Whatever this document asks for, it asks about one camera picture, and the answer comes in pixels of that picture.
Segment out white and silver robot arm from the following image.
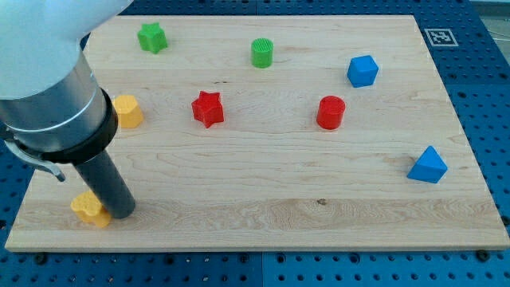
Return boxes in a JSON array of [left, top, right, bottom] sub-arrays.
[[1, 0, 132, 163]]

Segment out yellow hexagon block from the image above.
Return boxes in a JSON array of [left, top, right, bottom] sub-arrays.
[[113, 95, 144, 128]]

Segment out yellow heart block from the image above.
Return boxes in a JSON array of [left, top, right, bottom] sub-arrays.
[[70, 190, 112, 228]]

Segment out light wooden board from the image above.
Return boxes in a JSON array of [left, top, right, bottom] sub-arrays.
[[6, 15, 509, 253]]

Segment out red star block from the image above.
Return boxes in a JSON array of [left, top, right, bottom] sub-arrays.
[[191, 91, 224, 128]]

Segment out red cylinder block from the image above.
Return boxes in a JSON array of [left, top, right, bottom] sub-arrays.
[[316, 96, 346, 130]]

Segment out green cylinder block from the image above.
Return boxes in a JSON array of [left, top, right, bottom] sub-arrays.
[[251, 38, 274, 69]]

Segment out blue cube block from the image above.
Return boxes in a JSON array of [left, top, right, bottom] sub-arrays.
[[347, 55, 379, 88]]

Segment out green star block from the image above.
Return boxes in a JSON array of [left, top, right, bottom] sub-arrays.
[[137, 22, 168, 54]]

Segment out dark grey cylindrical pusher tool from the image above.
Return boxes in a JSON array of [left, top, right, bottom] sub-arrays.
[[74, 151, 135, 218]]

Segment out blue triangular pyramid block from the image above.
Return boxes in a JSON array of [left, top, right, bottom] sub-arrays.
[[407, 146, 448, 183]]

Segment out white fiducial marker tag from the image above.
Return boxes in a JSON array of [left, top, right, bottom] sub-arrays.
[[424, 28, 458, 47]]

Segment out grey cable at arm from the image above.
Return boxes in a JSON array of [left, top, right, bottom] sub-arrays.
[[2, 137, 66, 183]]

